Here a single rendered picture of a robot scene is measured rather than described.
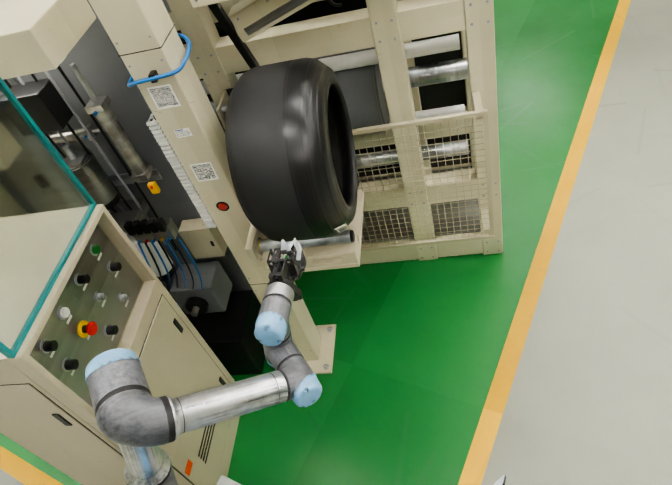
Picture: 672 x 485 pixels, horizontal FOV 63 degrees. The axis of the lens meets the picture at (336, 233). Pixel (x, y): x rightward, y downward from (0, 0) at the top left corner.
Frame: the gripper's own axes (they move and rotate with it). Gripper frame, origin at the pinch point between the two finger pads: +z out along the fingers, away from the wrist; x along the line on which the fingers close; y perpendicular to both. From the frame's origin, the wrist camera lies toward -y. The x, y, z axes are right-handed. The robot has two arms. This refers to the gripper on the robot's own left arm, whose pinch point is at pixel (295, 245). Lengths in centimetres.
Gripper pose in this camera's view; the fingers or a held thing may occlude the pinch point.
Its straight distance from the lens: 159.9
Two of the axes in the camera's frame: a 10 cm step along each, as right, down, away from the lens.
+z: 1.1, -6.4, 7.6
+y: -2.3, -7.6, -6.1
